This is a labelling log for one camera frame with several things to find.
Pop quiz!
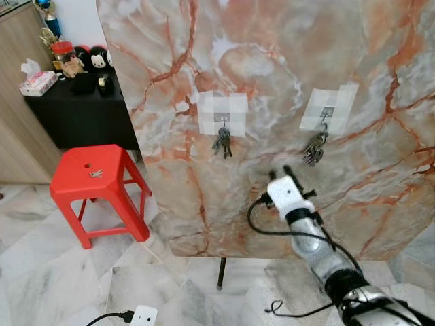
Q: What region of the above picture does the dark key bunch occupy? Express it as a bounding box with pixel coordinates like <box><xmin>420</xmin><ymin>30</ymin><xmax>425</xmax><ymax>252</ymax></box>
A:
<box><xmin>302</xmin><ymin>130</ymin><xmax>329</xmax><ymax>167</ymax></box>

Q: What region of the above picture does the grey hanging key bunch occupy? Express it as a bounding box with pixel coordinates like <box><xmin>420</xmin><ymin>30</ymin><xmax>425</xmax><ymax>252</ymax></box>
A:
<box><xmin>212</xmin><ymin>126</ymin><xmax>233</xmax><ymax>159</ymax></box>

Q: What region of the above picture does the marble pattern board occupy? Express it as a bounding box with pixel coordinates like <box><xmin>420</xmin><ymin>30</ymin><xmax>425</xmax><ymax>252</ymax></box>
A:
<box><xmin>95</xmin><ymin>0</ymin><xmax>435</xmax><ymax>260</ymax></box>

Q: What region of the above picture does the black board leg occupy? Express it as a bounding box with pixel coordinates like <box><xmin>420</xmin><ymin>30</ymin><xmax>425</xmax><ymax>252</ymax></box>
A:
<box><xmin>216</xmin><ymin>257</ymin><xmax>226</xmax><ymax>291</ymax></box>

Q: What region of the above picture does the black tape dispenser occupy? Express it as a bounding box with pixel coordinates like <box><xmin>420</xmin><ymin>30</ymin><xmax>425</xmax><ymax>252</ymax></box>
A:
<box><xmin>97</xmin><ymin>73</ymin><xmax>114</xmax><ymax>93</ymax></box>

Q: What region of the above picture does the red plastic stool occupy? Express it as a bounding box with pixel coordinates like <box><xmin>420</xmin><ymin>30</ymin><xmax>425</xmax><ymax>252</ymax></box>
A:
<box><xmin>50</xmin><ymin>144</ymin><xmax>152</xmax><ymax>249</ymax></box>

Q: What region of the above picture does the black low console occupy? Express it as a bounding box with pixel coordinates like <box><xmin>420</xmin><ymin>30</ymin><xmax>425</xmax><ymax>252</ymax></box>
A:
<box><xmin>24</xmin><ymin>71</ymin><xmax>140</xmax><ymax>151</ymax></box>

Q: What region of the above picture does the black mouse plush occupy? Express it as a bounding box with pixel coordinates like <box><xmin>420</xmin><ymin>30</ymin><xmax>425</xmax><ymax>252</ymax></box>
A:
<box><xmin>73</xmin><ymin>45</ymin><xmax>111</xmax><ymax>71</ymax></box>

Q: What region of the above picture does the black box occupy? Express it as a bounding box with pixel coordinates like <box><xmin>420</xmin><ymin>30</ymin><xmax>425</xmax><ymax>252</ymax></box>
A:
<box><xmin>71</xmin><ymin>71</ymin><xmax>96</xmax><ymax>94</ymax></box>

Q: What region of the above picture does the red-lidded snack jar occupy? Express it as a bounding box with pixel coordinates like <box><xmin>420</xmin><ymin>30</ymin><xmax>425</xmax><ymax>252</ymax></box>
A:
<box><xmin>51</xmin><ymin>41</ymin><xmax>84</xmax><ymax>79</ymax></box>

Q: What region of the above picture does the pink tissue box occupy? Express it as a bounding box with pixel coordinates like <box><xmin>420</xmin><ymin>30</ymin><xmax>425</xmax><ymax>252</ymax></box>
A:
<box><xmin>19</xmin><ymin>59</ymin><xmax>58</xmax><ymax>97</ymax></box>

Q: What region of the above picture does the light wooden cabinet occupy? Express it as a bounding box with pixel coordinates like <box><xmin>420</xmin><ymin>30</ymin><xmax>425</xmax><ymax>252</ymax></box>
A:
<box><xmin>0</xmin><ymin>3</ymin><xmax>65</xmax><ymax>184</ymax></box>

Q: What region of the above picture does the small gold trophy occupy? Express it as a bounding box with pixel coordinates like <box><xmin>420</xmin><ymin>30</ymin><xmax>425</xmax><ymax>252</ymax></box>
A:
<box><xmin>39</xmin><ymin>27</ymin><xmax>59</xmax><ymax>48</ymax></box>

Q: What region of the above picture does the blue gold trophy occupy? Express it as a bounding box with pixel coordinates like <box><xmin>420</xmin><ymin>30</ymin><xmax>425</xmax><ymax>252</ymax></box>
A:
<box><xmin>34</xmin><ymin>0</ymin><xmax>63</xmax><ymax>38</ymax></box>

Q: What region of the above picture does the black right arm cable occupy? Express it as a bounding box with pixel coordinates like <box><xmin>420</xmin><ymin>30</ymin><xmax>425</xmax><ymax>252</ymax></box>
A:
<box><xmin>246</xmin><ymin>192</ymin><xmax>364</xmax><ymax>319</ymax></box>

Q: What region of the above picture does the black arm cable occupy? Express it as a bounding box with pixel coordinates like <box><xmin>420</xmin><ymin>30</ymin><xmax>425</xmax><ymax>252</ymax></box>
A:
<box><xmin>85</xmin><ymin>310</ymin><xmax>135</xmax><ymax>326</ymax></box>
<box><xmin>246</xmin><ymin>192</ymin><xmax>364</xmax><ymax>319</ymax></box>

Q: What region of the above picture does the taped metal wall hook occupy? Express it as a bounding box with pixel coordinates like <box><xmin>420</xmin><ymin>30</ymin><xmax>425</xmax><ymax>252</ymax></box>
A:
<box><xmin>300</xmin><ymin>84</ymin><xmax>359</xmax><ymax>133</ymax></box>
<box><xmin>197</xmin><ymin>92</ymin><xmax>249</xmax><ymax>137</ymax></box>

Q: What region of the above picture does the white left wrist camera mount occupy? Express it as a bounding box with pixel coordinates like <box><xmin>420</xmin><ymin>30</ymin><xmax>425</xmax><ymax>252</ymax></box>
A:
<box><xmin>129</xmin><ymin>306</ymin><xmax>158</xmax><ymax>326</ymax></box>

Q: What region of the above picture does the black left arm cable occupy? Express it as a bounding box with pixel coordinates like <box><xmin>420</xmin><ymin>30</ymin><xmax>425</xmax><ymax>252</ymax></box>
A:
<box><xmin>85</xmin><ymin>310</ymin><xmax>135</xmax><ymax>326</ymax></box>

